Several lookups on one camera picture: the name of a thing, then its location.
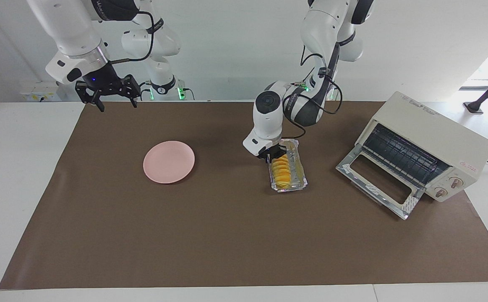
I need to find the orange spiral bread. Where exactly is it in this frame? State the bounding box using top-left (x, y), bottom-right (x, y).
top-left (271, 154), bottom-right (291, 188)

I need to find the aluminium foil tray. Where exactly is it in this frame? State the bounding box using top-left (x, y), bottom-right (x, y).
top-left (268, 139), bottom-right (308, 193)

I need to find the glass oven door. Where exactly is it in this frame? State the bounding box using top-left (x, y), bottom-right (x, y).
top-left (336, 144), bottom-right (425, 221)

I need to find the metal oven rack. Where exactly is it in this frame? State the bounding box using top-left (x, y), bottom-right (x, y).
top-left (363, 125), bottom-right (452, 186)

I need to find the white toaster oven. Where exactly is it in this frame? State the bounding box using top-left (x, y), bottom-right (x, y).
top-left (355, 91), bottom-right (488, 203)

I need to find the pink round plate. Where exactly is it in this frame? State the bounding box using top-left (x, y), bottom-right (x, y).
top-left (143, 141), bottom-right (196, 184)

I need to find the brown paper table mat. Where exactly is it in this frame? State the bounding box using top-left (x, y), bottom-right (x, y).
top-left (0, 101), bottom-right (488, 290)

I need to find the black pole stand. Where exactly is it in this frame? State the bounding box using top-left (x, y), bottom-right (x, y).
top-left (463, 67), bottom-right (488, 115)

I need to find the white wall power strip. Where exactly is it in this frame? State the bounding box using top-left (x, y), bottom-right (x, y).
top-left (19, 82), bottom-right (60, 102)

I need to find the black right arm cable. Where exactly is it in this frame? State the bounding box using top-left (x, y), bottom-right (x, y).
top-left (109, 10), bottom-right (164, 64)

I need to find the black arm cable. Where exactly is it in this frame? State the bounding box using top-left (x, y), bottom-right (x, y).
top-left (109, 10), bottom-right (164, 64)
top-left (283, 40), bottom-right (344, 140)

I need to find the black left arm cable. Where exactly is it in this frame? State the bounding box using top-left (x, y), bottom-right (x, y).
top-left (283, 40), bottom-right (344, 140)

